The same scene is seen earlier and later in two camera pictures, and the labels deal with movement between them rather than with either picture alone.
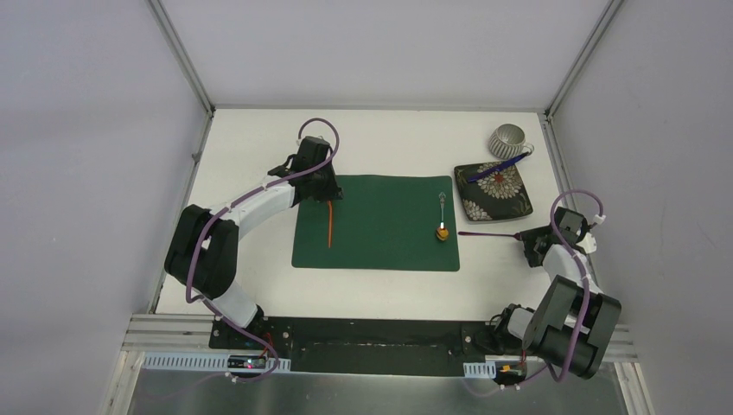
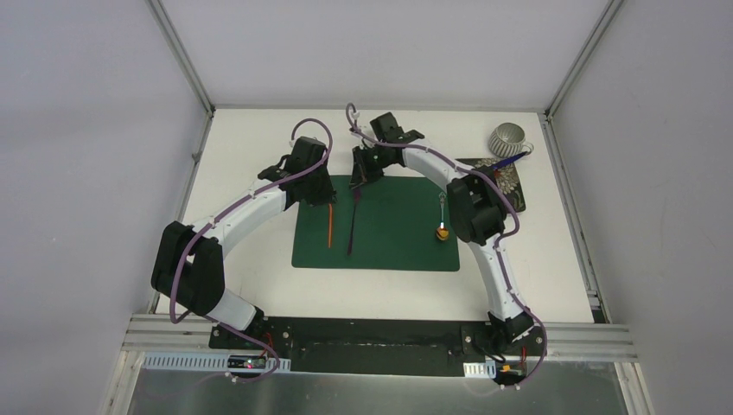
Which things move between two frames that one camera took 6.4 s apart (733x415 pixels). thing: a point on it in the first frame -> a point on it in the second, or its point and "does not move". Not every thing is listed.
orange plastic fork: (329, 236) does not move
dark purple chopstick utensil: (517, 235) -> (357, 197)
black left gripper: (326, 191) does not move
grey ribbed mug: (507, 142) does not move
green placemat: (381, 222) does not move
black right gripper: (530, 237) -> (362, 173)
